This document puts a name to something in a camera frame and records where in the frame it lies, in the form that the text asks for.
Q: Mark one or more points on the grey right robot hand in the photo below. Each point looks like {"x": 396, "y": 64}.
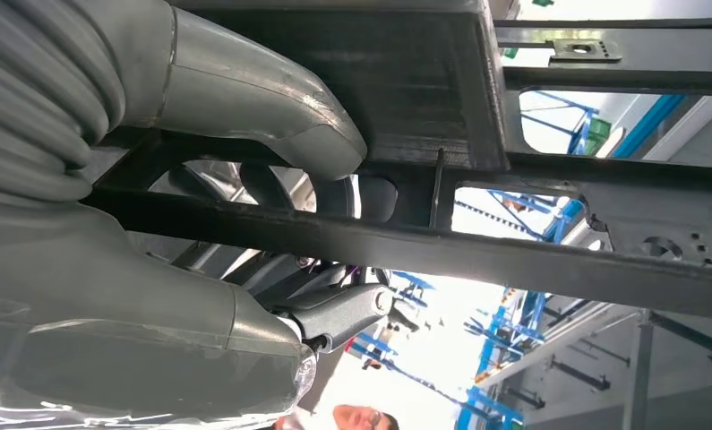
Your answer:
{"x": 124, "y": 308}

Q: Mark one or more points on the blue steel shelf rack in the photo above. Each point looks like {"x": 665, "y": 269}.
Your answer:
{"x": 533, "y": 314}

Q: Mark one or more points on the ribbed grey right arm sleeve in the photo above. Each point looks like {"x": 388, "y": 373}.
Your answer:
{"x": 35, "y": 89}

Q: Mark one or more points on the green plastic crate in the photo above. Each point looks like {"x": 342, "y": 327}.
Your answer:
{"x": 597, "y": 136}

